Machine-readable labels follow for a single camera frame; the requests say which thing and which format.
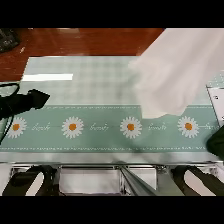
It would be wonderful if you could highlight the white shirt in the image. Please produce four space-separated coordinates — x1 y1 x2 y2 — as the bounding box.
127 28 224 120

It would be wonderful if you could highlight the silver frame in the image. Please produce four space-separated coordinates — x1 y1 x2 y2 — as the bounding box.
0 161 224 197

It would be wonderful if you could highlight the black cable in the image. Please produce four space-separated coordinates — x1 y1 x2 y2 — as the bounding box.
0 82 21 145

